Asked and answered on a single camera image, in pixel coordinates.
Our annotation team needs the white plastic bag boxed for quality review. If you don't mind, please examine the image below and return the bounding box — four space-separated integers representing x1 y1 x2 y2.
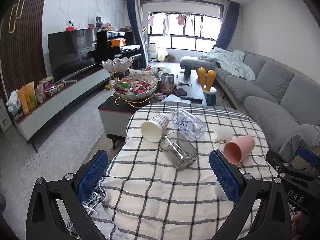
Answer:
6 90 21 116

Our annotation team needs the glass jar of nuts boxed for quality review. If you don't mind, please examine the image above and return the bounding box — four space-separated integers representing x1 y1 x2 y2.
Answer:
161 73 175 95

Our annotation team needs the dark coffee table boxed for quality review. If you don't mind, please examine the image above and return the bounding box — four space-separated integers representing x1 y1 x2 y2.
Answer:
98 62 207 149

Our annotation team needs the clear printed glass cup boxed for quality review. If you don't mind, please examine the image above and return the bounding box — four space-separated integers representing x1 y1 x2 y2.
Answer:
171 108 206 141

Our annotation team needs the gold wall ornament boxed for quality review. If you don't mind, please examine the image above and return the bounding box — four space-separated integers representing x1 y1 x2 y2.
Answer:
8 0 25 34

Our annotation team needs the light green blanket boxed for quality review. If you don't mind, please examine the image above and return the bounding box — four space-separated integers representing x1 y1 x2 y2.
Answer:
199 47 256 81

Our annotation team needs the person's hand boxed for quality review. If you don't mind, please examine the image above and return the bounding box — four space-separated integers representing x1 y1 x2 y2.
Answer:
291 211 309 240

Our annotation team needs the black upright piano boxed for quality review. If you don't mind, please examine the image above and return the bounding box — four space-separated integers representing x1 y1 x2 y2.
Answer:
88 30 143 63

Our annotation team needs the two-tier white snack tray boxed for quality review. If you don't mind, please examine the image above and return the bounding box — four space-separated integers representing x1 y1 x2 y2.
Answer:
101 57 158 108

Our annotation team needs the white tv cabinet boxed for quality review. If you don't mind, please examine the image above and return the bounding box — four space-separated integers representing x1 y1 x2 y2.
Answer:
14 69 110 151

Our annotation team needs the black flat television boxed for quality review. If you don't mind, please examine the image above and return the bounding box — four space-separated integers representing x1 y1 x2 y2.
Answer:
48 29 95 81

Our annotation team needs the small white plastic cup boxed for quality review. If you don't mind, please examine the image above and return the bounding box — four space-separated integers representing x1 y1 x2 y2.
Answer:
212 125 233 141

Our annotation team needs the dark blue left curtain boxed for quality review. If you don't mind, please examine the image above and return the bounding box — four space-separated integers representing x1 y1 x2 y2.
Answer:
126 0 148 68

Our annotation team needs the white striped paper cup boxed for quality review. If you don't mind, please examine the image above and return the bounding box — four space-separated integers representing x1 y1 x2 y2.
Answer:
140 113 170 142

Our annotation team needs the orange snack bag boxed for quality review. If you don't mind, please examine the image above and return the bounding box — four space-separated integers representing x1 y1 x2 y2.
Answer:
22 82 37 112

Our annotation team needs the grey square glass cup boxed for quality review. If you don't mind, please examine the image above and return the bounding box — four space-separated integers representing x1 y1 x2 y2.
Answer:
160 131 198 170

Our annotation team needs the grey sectional sofa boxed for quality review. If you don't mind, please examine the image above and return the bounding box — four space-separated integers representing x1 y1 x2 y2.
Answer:
180 53 319 159

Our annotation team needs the black white checked tablecloth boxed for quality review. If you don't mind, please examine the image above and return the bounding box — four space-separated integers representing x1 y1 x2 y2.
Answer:
85 102 276 239

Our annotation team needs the black remote control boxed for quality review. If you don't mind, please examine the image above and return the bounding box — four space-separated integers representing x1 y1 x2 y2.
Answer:
180 96 202 104

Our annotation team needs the pink plastic cup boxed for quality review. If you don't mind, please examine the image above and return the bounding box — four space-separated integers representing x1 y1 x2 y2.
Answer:
223 135 255 165

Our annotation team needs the dark blue right curtain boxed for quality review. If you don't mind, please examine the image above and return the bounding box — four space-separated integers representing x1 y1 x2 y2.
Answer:
213 1 240 50

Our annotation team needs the dark blue curtain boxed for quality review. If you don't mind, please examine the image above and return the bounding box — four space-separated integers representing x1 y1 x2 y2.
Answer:
126 0 148 68
213 1 240 50

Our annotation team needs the white air purifier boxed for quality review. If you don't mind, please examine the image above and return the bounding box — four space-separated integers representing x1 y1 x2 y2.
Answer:
148 42 157 61

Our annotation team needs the grey floor rug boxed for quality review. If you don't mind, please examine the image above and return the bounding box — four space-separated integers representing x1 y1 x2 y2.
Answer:
92 127 127 158

